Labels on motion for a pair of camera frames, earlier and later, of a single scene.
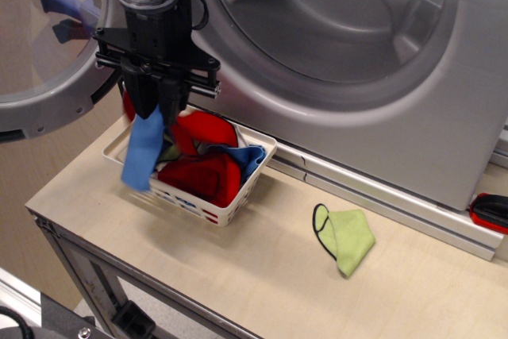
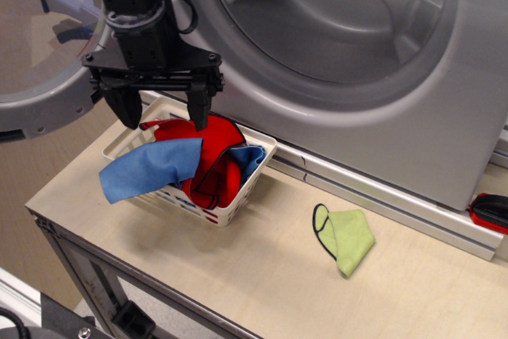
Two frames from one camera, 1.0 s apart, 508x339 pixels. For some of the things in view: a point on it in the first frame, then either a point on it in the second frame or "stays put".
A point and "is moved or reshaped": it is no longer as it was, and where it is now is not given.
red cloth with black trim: (199, 130) is moved or reshaped
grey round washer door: (50, 10) stays put
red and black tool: (490, 210) stays put
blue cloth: (144, 148) -> (151, 165)
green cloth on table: (345, 234) stays put
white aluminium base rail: (447, 222) stays put
